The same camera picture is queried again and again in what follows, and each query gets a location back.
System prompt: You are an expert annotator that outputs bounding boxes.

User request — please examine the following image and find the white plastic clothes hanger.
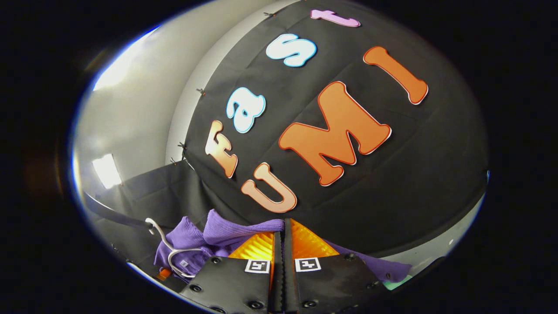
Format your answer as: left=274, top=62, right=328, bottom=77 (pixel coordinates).
left=145, top=217, right=205, bottom=278

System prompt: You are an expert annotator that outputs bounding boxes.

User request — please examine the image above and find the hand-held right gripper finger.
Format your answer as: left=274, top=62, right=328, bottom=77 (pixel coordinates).
left=179, top=231, right=283, bottom=314
left=283, top=218, right=384, bottom=314

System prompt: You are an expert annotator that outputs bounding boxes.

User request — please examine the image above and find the green laundry hamper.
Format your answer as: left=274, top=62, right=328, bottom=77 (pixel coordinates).
left=383, top=274, right=412, bottom=291

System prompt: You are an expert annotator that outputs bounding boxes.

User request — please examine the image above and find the plain black backdrop cloth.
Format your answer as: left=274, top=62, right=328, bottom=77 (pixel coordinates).
left=85, top=161, right=227, bottom=271

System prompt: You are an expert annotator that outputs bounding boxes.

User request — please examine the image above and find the black clothes rack rail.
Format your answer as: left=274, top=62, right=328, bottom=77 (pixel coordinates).
left=83, top=192, right=153, bottom=230

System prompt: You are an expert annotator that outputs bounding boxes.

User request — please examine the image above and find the large ceiling light panel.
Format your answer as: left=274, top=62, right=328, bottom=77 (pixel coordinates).
left=94, top=27, right=163, bottom=91

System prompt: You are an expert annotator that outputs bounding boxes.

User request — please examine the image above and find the purple ribbed shirt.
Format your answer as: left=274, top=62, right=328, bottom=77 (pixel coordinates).
left=153, top=209, right=412, bottom=283

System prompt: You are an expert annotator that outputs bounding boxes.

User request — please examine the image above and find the small ceiling light panel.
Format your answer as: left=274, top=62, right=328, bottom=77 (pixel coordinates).
left=92, top=154, right=122, bottom=189

